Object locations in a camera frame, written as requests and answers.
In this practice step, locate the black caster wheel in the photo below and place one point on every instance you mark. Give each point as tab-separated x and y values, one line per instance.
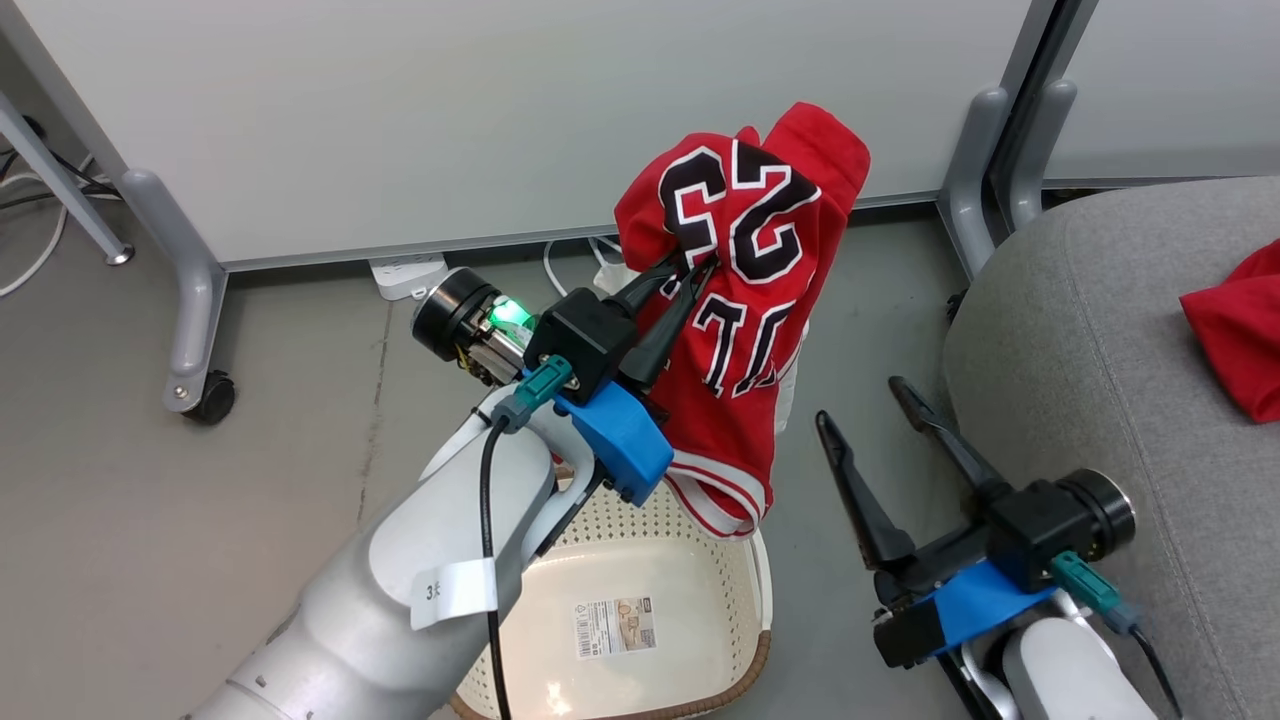
215	398

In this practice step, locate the small black caster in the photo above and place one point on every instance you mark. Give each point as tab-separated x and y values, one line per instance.
956	306

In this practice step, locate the white power strip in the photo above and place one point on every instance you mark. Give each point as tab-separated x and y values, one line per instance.
405	277

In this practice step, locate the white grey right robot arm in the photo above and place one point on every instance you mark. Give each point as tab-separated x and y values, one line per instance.
1060	675

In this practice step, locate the grey metal table leg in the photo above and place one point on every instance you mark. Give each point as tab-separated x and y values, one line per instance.
60	180

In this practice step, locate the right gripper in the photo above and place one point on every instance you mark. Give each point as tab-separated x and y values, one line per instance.
905	620

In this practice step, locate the cream plastic laundry basket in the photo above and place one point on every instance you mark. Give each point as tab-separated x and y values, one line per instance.
640	570

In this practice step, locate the teal camera connector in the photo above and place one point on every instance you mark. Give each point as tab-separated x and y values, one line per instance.
1090	590
535	390

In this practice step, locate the teal right camera connector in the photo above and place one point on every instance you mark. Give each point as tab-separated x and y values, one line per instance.
1090	590

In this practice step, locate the basket product label sticker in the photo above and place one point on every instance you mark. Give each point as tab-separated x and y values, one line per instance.
615	627

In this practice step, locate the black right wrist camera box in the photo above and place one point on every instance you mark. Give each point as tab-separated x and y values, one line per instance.
1030	535

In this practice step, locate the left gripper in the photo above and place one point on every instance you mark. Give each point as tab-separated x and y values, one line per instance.
470	320

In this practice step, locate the grey partition leg with caster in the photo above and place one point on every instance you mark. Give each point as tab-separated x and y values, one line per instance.
195	300

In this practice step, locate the red basketball jersey with numbers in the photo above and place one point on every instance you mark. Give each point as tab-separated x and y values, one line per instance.
760	300

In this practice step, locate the grey fabric sofa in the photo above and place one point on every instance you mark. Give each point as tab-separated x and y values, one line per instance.
1100	350

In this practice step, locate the plain red garment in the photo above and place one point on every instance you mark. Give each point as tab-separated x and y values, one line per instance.
1240	330

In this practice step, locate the grey curved partition leg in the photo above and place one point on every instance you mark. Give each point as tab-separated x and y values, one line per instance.
1035	150
970	180

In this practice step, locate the narrow white partition panel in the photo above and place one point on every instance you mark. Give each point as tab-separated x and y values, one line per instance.
1170	90

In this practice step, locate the blue right camera mount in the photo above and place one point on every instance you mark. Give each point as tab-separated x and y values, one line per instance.
985	600

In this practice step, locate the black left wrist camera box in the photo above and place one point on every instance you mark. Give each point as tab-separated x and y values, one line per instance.
580	335

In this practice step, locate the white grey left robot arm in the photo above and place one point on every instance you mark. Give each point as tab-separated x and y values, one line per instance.
400	600

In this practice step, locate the large white partition panel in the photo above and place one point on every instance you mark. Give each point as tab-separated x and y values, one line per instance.
400	110

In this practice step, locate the teal left camera connector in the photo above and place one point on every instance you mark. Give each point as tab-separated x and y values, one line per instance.
535	390

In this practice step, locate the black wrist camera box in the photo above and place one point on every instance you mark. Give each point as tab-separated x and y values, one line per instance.
1030	535
580	335

